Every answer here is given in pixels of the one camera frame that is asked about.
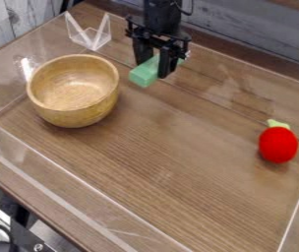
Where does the red plush strawberry toy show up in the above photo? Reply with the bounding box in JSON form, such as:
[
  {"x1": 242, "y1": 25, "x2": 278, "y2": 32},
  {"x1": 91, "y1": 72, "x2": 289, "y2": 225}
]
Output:
[{"x1": 259, "y1": 119, "x2": 299, "y2": 163}]

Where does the green rectangular block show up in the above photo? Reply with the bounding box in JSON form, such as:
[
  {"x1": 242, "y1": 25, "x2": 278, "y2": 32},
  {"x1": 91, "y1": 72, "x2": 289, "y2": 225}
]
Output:
[{"x1": 127, "y1": 53, "x2": 187, "y2": 89}]

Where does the wooden bowl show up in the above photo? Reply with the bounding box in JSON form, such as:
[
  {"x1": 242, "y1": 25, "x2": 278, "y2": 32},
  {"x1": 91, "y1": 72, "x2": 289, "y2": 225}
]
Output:
[{"x1": 27, "y1": 54, "x2": 119, "y2": 128}]

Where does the clear acrylic corner bracket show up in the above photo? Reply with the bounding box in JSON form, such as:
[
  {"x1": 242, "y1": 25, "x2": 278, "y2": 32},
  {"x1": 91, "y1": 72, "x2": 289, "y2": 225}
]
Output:
[{"x1": 64, "y1": 12, "x2": 112, "y2": 51}]

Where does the clear acrylic tray wall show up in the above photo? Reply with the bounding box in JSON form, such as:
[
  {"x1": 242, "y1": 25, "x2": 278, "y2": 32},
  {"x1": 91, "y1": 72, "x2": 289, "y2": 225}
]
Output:
[{"x1": 0, "y1": 126, "x2": 191, "y2": 252}]

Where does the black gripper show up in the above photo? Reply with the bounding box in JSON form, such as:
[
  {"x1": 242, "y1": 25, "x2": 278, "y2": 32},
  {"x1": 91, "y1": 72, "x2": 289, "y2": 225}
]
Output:
[{"x1": 126, "y1": 0, "x2": 191, "y2": 79}]

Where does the black metal equipment base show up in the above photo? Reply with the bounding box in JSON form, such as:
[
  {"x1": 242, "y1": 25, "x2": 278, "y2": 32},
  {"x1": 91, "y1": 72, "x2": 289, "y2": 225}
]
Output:
[{"x1": 0, "y1": 221, "x2": 72, "y2": 252}]

